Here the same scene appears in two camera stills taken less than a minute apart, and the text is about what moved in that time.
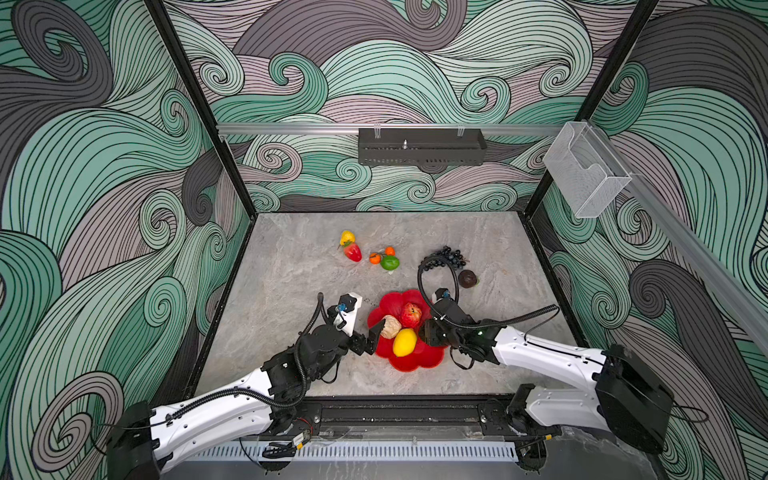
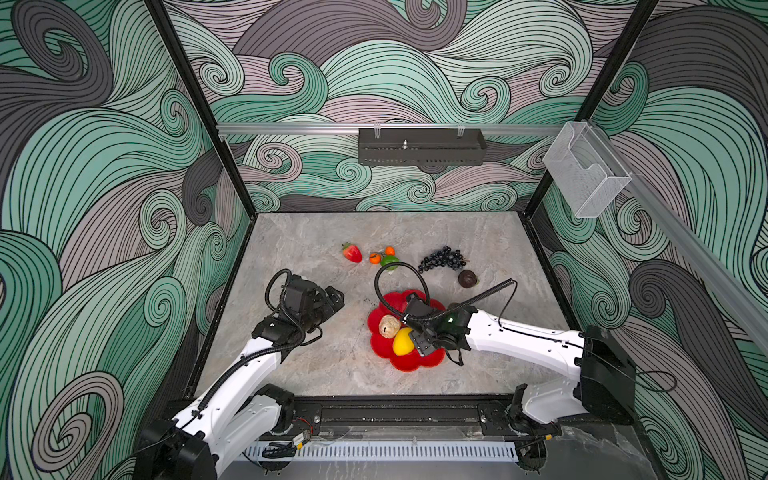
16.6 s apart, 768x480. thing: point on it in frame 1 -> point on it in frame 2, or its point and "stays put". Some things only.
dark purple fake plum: (467, 279) stays put
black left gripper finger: (374, 335) -> (336, 298)
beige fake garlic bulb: (392, 326) stays put
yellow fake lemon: (404, 342) stays put
